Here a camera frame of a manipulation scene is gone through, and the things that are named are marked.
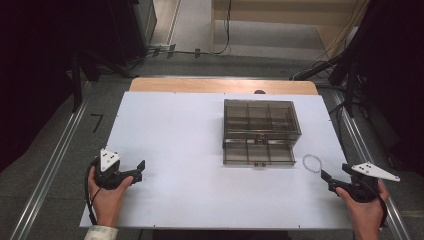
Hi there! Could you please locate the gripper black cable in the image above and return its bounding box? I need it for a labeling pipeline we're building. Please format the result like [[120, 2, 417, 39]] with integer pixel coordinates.
[[375, 179, 390, 228], [83, 159, 101, 226]]

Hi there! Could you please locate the white table board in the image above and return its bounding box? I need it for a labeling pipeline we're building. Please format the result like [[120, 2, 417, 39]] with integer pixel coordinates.
[[79, 91, 354, 231]]

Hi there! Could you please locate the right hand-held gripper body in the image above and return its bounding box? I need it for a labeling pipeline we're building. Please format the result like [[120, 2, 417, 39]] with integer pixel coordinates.
[[339, 162, 401, 204]]

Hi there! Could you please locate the metal floor rail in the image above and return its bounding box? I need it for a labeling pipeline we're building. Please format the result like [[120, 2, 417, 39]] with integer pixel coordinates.
[[332, 89, 413, 240], [9, 81, 94, 240]]

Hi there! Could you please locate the person's left hand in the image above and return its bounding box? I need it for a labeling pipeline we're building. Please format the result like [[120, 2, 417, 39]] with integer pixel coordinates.
[[87, 166, 135, 228]]

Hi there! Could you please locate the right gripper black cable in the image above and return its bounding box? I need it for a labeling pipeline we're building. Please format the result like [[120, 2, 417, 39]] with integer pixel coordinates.
[[375, 179, 390, 228]]

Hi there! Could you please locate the black floor cable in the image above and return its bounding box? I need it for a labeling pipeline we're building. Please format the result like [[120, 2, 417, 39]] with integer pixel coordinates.
[[328, 101, 349, 153]]

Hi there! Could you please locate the black metal stand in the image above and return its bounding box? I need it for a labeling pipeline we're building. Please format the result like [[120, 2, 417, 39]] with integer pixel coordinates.
[[291, 49, 359, 118], [67, 49, 138, 113]]

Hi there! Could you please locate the hanging black cable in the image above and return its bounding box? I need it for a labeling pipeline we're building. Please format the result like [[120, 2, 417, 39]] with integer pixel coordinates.
[[213, 0, 233, 56]]

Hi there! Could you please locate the smoky transparent drawer box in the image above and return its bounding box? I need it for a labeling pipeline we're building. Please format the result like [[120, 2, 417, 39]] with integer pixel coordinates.
[[222, 98, 303, 168]]

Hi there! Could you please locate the dark cabinet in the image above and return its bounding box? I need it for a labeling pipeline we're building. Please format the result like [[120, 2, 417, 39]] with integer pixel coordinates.
[[131, 0, 158, 58]]

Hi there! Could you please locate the person's right hand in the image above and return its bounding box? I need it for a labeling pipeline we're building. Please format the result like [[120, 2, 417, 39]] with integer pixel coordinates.
[[335, 181, 390, 231]]

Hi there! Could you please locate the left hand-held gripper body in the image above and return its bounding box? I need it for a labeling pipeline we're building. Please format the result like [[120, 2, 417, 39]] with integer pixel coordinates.
[[94, 148, 138, 191]]

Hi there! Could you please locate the light wooden frame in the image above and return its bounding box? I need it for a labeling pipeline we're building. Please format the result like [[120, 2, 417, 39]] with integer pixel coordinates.
[[210, 0, 369, 59]]

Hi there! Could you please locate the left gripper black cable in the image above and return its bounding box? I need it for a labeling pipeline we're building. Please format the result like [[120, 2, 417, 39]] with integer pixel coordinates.
[[83, 159, 101, 226]]

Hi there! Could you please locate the dark curtain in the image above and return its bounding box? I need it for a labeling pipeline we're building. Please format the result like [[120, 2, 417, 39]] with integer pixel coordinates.
[[346, 0, 424, 178], [0, 0, 134, 174]]

